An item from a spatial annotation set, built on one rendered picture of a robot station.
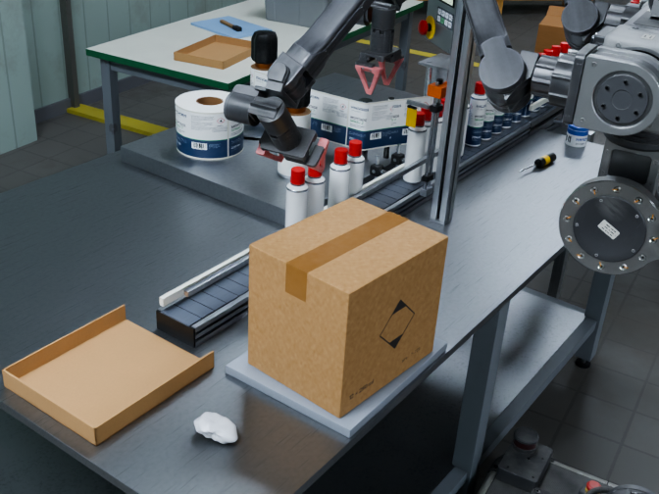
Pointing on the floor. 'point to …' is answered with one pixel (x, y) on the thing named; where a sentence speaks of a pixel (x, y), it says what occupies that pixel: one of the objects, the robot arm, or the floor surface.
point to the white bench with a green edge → (179, 30)
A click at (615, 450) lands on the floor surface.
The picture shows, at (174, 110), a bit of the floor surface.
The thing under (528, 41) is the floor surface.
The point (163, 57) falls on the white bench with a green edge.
